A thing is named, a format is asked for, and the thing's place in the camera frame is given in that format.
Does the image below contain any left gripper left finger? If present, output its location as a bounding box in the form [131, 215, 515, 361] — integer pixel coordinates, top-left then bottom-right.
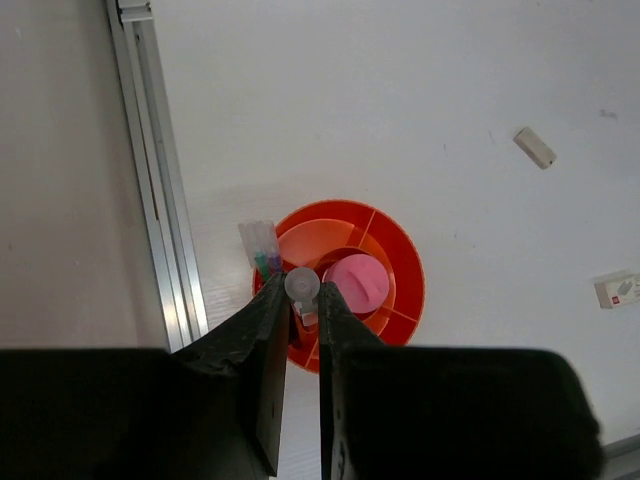
[1, 274, 291, 479]

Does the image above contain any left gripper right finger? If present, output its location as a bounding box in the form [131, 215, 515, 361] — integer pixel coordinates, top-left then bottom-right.
[318, 283, 603, 479]

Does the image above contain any pink round container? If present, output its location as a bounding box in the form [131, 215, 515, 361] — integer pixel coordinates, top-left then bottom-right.
[323, 254, 390, 314]

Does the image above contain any red pen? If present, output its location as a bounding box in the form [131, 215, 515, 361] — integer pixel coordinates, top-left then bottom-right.
[285, 267, 321, 330]

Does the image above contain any green black pen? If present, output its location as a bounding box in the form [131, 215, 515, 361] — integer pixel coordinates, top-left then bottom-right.
[238, 221, 272, 282]

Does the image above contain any purple black pen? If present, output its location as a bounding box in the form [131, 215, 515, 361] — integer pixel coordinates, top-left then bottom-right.
[257, 220, 283, 273]

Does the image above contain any orange round pen holder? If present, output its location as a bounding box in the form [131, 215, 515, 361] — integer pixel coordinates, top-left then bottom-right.
[275, 199, 426, 346]

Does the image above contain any staples box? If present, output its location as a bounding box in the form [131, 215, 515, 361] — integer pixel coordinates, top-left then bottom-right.
[594, 271, 640, 309]

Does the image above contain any beige eraser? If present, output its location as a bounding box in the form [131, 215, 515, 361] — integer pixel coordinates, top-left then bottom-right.
[513, 127, 557, 170]

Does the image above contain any aluminium front rail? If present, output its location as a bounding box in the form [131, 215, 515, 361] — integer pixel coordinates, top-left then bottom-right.
[601, 434, 640, 480]

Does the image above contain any aluminium rail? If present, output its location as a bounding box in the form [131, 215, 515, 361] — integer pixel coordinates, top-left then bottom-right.
[601, 434, 640, 480]
[106, 1, 209, 352]

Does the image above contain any aluminium left rail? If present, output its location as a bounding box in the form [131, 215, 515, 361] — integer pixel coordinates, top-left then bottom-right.
[106, 1, 209, 352]

